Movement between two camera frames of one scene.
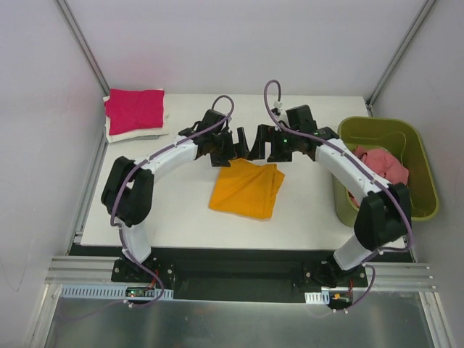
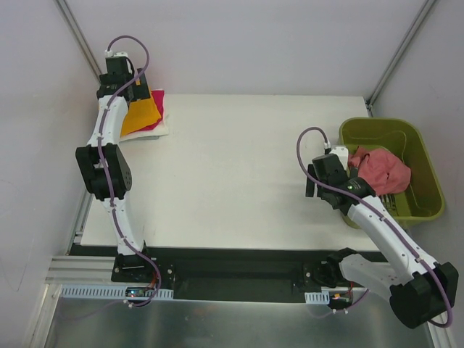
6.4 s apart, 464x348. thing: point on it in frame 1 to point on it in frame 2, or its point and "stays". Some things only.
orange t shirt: (246, 188) to (141, 114)
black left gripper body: (227, 146) to (141, 89)
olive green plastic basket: (404, 137) stays
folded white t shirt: (141, 133) stays
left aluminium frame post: (77, 33) stays
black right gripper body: (275, 144) to (310, 180)
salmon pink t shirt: (382, 164) stays
